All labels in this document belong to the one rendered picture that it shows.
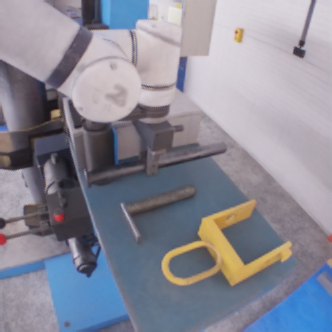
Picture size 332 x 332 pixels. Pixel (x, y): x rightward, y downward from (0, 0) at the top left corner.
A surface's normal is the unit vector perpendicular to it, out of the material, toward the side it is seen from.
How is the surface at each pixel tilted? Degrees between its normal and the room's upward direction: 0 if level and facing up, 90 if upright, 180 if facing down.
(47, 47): 84
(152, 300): 0
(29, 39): 84
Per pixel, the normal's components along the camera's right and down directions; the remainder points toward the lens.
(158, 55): 0.31, 0.62
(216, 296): 0.08, -0.76
